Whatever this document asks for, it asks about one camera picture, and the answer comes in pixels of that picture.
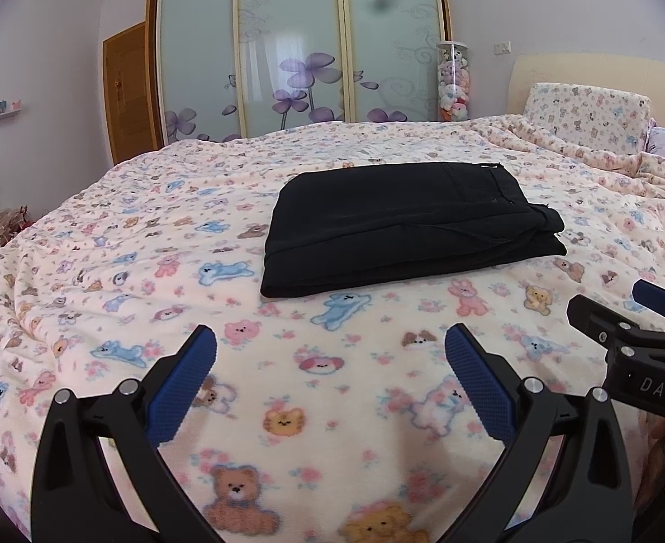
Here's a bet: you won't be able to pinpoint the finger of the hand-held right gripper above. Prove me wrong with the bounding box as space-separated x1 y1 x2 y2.
566 294 665 352
632 279 665 332

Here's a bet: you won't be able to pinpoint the bear printed pillow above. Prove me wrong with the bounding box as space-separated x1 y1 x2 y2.
522 82 653 155

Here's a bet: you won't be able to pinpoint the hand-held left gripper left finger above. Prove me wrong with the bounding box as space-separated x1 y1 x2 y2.
30 325 220 543

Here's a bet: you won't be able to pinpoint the glass sliding door wardrobe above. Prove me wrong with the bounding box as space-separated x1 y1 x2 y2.
146 0 453 146

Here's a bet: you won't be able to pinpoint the black pants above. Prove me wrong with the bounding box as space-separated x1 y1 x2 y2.
260 162 569 300

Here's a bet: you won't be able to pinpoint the bear printed blanket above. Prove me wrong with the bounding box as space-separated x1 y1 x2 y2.
0 114 665 543

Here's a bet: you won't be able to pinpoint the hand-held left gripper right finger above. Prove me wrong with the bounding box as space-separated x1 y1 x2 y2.
440 322 633 543

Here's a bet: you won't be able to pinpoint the wooden door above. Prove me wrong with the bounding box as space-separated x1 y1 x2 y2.
102 21 164 166

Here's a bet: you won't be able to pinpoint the brown basket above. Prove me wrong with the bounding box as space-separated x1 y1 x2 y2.
0 205 35 248

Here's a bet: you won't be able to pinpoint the beige headboard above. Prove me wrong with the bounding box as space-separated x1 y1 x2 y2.
505 53 665 125

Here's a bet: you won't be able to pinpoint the clear tube of plush toys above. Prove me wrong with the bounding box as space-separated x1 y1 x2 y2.
435 41 472 123

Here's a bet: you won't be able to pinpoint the white wall shelf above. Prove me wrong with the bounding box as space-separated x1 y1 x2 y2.
0 96 26 126

